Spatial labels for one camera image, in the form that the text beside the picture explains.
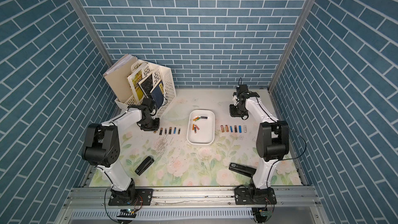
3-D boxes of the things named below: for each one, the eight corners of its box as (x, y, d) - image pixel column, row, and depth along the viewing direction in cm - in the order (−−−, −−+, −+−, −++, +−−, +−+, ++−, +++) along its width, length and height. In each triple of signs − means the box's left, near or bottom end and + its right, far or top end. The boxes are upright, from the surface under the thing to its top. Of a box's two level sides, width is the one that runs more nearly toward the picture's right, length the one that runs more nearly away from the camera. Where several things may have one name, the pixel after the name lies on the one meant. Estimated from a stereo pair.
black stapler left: (136, 173, 83) (133, 171, 79) (150, 157, 88) (148, 154, 85) (141, 177, 82) (138, 175, 78) (155, 161, 87) (153, 158, 84)
